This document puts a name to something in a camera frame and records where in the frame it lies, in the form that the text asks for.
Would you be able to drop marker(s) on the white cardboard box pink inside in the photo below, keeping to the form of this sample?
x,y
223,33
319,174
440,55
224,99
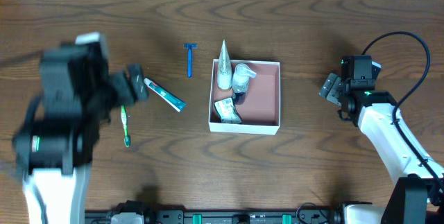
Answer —
x,y
260,113

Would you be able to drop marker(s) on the green toothbrush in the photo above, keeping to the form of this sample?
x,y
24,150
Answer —
x,y
124,120

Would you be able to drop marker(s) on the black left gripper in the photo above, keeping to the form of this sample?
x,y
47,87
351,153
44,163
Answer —
x,y
122,87

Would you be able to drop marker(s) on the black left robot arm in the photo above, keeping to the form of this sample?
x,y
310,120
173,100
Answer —
x,y
54,147

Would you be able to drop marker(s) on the white green toothpaste tube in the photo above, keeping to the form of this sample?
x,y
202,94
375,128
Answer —
x,y
176,103

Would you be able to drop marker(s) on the green white soap pack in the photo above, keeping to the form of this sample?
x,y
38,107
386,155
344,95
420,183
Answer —
x,y
227,111

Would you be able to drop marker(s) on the blue disposable razor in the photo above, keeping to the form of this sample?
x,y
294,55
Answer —
x,y
190,47

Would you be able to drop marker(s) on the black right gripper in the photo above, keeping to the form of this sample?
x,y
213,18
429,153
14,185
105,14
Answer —
x,y
337,91

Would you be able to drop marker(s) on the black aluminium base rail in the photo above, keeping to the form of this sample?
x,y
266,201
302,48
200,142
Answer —
x,y
138,212

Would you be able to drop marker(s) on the clear spray bottle blue liquid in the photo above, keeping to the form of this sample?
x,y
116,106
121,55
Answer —
x,y
240,82

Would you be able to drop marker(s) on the white cream tube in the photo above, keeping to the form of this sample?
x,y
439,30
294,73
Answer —
x,y
224,73

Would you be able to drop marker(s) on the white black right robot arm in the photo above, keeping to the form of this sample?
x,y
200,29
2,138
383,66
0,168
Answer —
x,y
418,195

